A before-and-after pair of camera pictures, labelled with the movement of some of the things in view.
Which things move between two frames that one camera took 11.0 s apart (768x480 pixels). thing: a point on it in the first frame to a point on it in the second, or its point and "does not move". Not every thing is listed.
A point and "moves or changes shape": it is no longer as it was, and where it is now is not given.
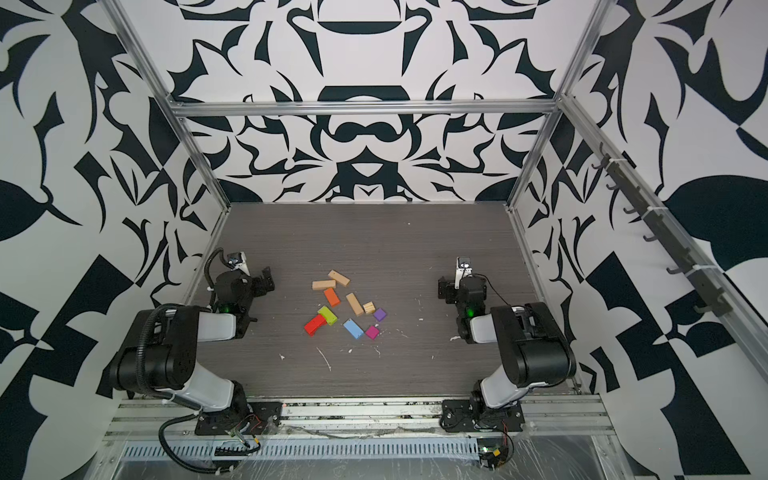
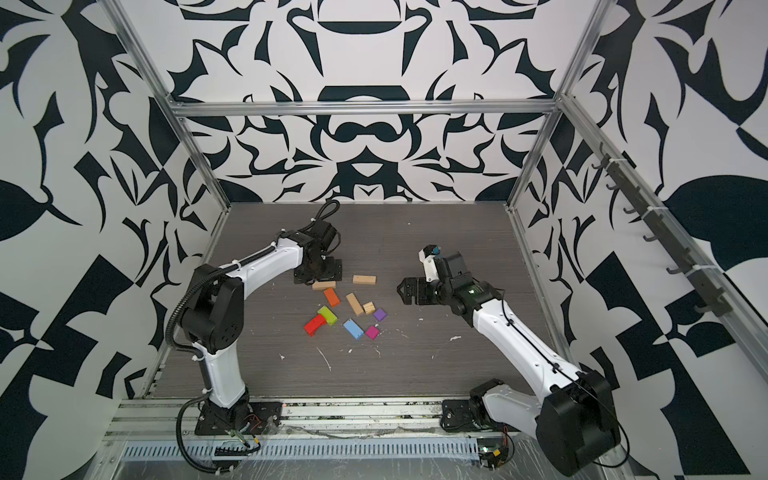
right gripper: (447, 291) to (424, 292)
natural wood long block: (323, 284) does not move
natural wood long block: (355, 303) does not move
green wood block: (330, 317) does not move
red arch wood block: (318, 322) does not move
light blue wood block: (353, 329) does not move
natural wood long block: (339, 277) moves or changes shape
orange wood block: (332, 297) does not move
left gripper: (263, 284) to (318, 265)
